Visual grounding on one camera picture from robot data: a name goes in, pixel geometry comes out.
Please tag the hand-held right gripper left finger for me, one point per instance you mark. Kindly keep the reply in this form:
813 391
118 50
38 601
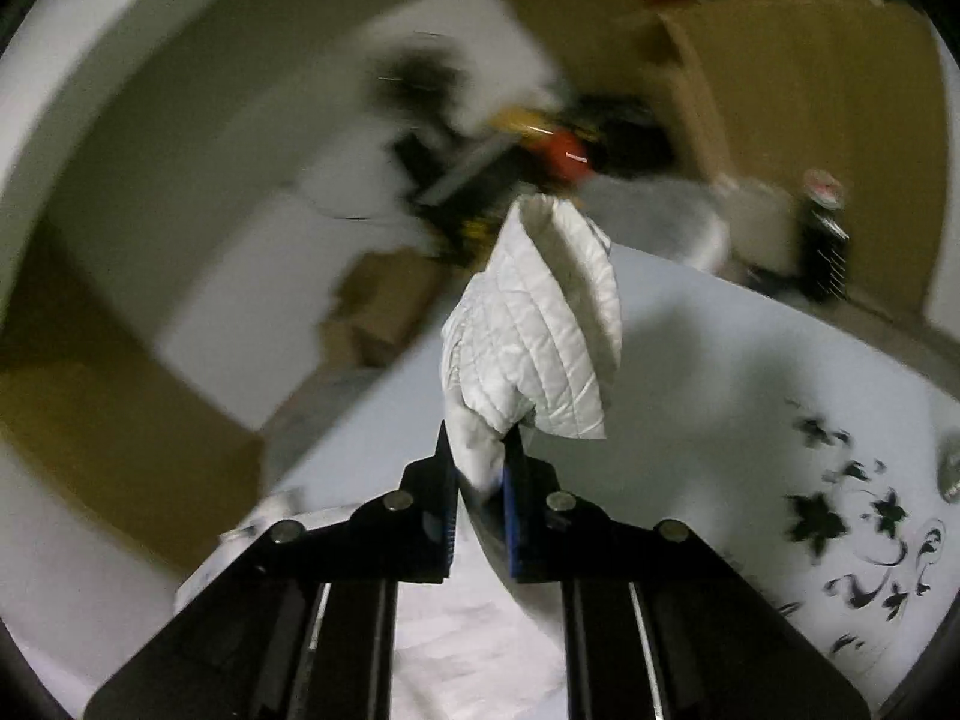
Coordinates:
447 534

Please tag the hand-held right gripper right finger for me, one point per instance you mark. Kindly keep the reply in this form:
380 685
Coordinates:
512 534

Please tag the white quilted jacket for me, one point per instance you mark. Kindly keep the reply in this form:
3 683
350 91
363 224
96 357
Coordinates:
532 330

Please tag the cardboard box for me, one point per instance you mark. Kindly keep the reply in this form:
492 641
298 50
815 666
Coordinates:
382 307

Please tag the red round object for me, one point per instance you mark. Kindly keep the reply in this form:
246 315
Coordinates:
566 154

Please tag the white bag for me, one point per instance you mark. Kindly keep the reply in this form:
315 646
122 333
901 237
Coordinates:
757 221

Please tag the black bottle with red cap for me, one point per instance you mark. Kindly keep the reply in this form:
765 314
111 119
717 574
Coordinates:
823 247

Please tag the black stand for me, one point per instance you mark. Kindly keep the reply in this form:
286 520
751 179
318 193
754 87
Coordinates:
427 105

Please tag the wooden wardrobe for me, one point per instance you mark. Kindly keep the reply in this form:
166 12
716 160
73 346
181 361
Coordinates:
810 90

